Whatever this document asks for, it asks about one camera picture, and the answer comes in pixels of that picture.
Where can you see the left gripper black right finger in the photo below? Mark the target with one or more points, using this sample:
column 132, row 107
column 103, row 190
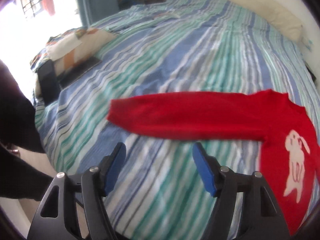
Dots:
column 261, row 217

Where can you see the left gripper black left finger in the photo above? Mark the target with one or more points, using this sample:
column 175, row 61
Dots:
column 57, row 217

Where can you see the red sweater with white rabbit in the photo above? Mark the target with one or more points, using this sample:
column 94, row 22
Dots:
column 289, row 157

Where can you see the person's dark clothed body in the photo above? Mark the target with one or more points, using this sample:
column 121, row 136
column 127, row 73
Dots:
column 19, row 179

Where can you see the patterned white orange pillow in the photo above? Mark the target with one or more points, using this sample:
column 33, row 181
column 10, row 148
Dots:
column 72, row 48

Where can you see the striped blue green bedspread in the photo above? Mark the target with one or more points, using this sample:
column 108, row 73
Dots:
column 175, row 46

